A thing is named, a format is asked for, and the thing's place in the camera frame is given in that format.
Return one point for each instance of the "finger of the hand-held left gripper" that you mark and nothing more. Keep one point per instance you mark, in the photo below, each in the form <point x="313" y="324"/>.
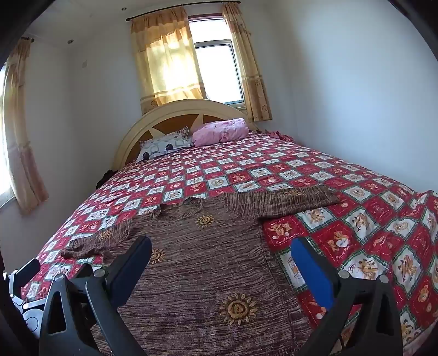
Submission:
<point x="28" y="270"/>

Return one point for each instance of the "pink crumpled cloth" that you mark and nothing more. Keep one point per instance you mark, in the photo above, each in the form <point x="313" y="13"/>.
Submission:
<point x="277" y="134"/>

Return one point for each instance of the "brown knit sweater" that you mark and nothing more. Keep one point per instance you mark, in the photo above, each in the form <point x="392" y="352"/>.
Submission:
<point x="205" y="260"/>

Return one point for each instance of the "red printed patchwork blanket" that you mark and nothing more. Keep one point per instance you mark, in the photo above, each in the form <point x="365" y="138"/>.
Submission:
<point x="342" y="236"/>

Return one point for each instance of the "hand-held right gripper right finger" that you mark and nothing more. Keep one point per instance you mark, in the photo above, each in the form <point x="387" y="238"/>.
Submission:
<point x="313" y="270"/>

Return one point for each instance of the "sliding glass window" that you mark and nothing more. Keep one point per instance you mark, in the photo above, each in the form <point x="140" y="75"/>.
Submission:
<point x="215" y="68"/>

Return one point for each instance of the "white patterned pillow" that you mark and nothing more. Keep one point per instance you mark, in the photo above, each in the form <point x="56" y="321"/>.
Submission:
<point x="164" y="143"/>

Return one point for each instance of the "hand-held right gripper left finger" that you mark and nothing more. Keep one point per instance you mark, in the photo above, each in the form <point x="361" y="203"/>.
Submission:
<point x="137" y="261"/>

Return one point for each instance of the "cream wooden headboard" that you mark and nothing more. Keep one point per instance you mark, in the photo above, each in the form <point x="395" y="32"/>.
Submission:
<point x="171" y="121"/>

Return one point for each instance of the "side window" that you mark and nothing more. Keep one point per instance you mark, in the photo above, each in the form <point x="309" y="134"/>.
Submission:
<point x="4" y="164"/>

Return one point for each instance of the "narrow yellow curtain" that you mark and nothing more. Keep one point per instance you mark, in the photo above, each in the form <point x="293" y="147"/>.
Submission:
<point x="246" y="68"/>

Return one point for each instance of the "pale orange side curtain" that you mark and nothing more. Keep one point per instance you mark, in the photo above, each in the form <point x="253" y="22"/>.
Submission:
<point x="24" y="137"/>

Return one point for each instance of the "pink pillow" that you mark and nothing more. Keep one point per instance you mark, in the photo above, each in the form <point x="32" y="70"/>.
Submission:
<point x="219" y="131"/>

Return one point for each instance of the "wide yellow curtain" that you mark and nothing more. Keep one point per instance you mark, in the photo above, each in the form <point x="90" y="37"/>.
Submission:
<point x="164" y="61"/>

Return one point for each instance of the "dark cloth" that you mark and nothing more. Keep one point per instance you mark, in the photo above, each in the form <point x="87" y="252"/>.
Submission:
<point x="106" y="176"/>

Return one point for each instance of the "black curtain rod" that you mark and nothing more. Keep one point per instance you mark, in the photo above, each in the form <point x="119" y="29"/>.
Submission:
<point x="129" y="19"/>

